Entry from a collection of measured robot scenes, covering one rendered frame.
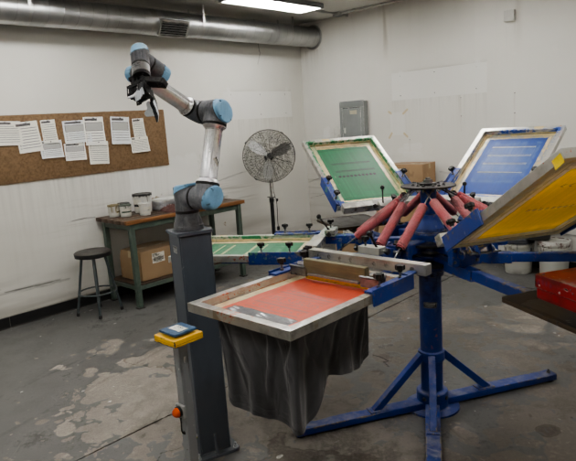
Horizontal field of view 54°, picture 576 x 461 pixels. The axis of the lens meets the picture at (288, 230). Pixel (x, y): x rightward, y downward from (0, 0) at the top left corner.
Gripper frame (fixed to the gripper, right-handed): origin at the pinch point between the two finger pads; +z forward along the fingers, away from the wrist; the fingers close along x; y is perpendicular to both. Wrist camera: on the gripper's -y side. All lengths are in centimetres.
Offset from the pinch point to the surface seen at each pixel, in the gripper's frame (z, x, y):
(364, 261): 50, -94, -55
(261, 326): 89, -28, -22
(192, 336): 86, -24, 3
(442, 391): 102, -190, -67
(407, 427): 119, -175, -44
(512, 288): 80, -99, -114
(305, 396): 111, -55, -26
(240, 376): 95, -62, 3
